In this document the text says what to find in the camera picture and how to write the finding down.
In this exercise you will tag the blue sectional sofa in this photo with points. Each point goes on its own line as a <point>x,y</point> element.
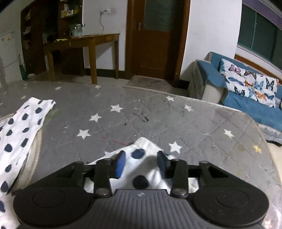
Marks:
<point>208,84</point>

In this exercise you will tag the grey star quilted table cover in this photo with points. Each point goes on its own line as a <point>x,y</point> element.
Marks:
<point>89,121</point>

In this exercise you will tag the white navy polka dot pants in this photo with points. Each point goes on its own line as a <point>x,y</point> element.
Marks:
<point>67,203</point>

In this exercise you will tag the wooden side table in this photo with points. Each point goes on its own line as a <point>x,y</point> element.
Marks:
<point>89,41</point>

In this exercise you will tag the brown wooden door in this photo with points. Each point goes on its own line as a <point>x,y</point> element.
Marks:
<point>155,38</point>

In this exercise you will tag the dark bookshelf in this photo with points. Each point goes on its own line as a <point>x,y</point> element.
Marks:
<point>45,22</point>

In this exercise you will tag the white refrigerator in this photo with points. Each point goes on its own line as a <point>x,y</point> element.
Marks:
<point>10,69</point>

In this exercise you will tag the dark green window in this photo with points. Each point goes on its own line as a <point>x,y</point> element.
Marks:
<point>260,35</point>

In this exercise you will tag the glass jar on table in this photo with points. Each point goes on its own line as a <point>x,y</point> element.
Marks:
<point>76,30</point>

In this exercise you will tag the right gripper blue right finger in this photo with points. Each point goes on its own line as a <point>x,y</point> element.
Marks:
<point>166,166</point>

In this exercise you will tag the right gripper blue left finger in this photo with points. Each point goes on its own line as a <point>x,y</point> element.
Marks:
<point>117,165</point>

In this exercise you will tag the doormat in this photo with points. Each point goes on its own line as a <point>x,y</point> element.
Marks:
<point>150,83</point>

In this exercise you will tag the round induction cooktop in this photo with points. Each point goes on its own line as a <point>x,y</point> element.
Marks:
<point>29,165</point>

